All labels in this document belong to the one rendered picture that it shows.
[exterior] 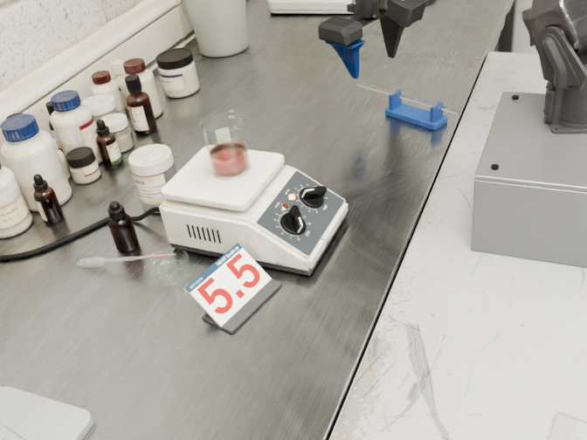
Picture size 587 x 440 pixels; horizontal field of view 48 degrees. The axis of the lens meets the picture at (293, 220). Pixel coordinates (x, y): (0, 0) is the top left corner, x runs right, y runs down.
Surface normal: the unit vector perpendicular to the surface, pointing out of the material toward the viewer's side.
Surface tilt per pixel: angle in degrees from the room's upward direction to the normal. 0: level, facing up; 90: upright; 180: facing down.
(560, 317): 0
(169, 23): 90
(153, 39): 90
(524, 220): 90
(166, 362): 0
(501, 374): 0
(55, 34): 90
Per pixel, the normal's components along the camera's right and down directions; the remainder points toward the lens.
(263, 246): -0.40, 0.58
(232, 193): -0.11, -0.80
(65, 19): 0.92, 0.14
